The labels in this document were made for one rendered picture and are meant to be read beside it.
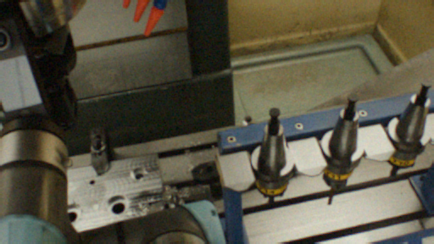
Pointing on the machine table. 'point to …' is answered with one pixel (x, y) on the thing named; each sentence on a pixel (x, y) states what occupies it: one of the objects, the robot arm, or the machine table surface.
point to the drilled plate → (153, 187)
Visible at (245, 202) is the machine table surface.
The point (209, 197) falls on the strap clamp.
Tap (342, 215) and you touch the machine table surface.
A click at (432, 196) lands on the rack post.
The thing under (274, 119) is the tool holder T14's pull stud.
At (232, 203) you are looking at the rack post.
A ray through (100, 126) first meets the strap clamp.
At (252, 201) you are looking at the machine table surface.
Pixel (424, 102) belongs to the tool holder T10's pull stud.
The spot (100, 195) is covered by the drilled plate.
